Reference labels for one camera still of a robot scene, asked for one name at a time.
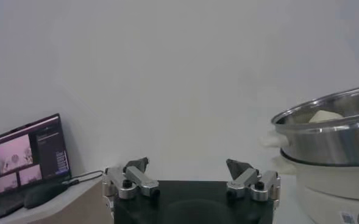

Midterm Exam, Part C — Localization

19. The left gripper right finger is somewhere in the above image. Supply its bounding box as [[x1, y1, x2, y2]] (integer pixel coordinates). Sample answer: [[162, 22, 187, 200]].
[[226, 158, 281, 202]]

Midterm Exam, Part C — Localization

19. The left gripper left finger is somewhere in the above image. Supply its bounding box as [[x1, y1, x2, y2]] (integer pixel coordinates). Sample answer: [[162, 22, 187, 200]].
[[102, 156, 161, 200]]

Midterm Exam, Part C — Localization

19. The white steamed baozi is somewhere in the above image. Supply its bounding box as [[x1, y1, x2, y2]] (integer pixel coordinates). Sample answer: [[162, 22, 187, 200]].
[[308, 110, 344, 124]]

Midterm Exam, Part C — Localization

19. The stainless steel steamer basket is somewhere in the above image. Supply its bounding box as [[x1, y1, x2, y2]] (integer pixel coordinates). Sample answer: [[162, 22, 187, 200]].
[[260, 83, 359, 167]]

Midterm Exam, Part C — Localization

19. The white side table with mouse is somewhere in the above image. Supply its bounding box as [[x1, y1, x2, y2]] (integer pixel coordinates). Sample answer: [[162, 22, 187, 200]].
[[0, 176, 115, 224]]

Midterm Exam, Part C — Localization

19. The cream electric cooker pot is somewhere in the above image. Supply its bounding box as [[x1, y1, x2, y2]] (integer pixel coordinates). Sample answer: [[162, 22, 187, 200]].
[[272, 155, 359, 224]]

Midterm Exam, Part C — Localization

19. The black laptop with dark screen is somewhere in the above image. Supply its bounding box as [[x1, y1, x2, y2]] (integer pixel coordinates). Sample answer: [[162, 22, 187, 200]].
[[0, 113, 73, 223]]

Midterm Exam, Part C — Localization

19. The black USB hub with cable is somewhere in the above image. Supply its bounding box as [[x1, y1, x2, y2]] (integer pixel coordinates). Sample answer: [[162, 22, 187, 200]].
[[62, 170, 104, 187]]

